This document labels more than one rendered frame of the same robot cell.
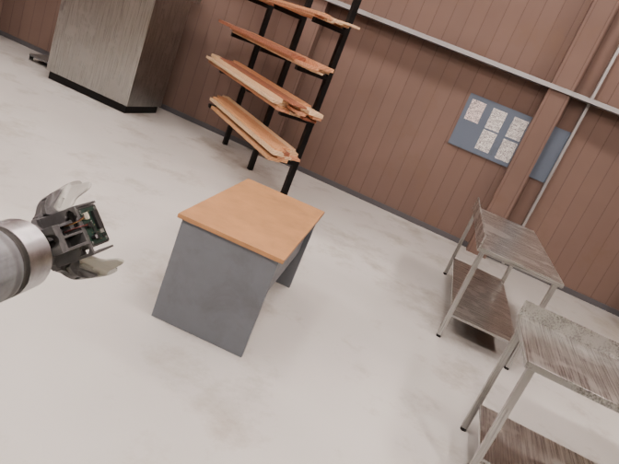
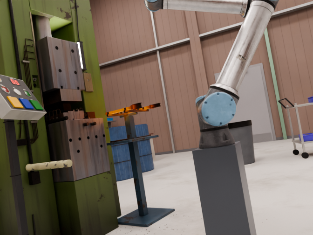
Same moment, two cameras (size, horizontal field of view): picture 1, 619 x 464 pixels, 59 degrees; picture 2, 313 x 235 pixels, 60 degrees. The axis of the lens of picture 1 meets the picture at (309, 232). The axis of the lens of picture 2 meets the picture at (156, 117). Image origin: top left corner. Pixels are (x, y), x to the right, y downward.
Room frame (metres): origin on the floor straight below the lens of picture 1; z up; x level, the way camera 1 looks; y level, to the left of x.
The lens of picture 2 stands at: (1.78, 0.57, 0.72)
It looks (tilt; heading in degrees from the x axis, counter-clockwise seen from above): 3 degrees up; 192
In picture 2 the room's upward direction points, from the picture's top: 9 degrees counter-clockwise
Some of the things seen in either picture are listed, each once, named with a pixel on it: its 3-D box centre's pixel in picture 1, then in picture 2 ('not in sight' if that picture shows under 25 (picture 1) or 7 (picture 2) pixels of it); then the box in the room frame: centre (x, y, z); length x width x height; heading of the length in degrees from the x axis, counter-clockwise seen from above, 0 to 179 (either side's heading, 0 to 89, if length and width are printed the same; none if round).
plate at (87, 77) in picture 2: not in sight; (87, 82); (-0.50, -0.51, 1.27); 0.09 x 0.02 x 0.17; 159
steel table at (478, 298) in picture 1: (492, 272); not in sight; (5.42, -1.88, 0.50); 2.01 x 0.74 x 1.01; 171
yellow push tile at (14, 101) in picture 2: not in sight; (14, 102); (0.48, -0.49, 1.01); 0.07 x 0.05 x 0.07; 4
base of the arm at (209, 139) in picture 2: not in sight; (215, 136); (0.28, 0.55, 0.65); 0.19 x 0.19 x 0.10
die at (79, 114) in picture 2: not in sight; (57, 119); (-0.24, -0.70, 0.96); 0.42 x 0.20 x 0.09; 69
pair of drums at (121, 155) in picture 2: not in sight; (126, 150); (-3.28, -1.23, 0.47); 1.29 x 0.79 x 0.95; 177
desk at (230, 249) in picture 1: (246, 256); not in sight; (3.69, 0.36, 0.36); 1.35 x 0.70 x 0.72; 175
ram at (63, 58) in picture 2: not in sight; (55, 71); (-0.28, -0.68, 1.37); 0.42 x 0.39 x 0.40; 69
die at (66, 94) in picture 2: not in sight; (55, 100); (-0.24, -0.70, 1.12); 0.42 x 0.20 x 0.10; 69
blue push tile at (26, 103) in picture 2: not in sight; (25, 104); (0.38, -0.50, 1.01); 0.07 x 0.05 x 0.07; 4
